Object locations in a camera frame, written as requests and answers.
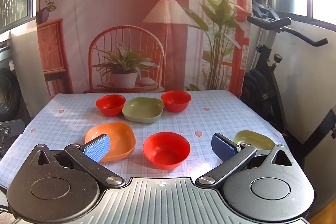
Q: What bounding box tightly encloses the red round bowl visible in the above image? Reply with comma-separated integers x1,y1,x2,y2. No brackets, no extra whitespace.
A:
142,132,191,170
161,91,192,113
96,94,126,117

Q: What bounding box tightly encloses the green square plate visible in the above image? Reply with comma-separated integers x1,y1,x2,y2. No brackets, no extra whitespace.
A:
122,97,164,124
233,130,276,151

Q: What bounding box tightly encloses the orange square plate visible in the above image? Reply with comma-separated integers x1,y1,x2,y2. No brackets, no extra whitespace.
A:
85,122,136,162

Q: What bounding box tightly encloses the blue checked tablecloth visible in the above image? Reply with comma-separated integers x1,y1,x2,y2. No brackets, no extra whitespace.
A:
0,90,289,188

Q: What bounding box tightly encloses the white fluffy cloth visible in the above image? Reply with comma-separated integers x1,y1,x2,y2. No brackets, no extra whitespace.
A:
0,204,16,224

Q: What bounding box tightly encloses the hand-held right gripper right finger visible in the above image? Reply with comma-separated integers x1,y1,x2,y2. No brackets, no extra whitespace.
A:
196,133,300,189

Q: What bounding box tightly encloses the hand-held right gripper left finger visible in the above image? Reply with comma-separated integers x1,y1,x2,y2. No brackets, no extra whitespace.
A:
26,134,126,189

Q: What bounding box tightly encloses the black exercise bike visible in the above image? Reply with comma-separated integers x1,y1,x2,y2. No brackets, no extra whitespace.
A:
240,0,336,161

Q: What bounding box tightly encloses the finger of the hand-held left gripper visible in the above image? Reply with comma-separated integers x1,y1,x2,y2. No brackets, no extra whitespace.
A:
0,120,26,151

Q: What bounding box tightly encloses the printed backdrop cloth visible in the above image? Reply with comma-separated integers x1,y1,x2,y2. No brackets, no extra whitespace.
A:
35,0,254,98

